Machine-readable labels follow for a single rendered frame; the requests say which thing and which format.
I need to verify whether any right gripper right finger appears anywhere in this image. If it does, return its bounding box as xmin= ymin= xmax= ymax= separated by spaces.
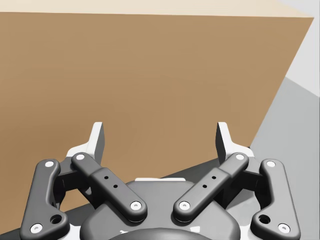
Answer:
xmin=172 ymin=121 xmax=302 ymax=239

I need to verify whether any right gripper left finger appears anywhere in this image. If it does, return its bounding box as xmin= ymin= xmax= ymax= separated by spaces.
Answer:
xmin=19 ymin=121 xmax=148 ymax=240

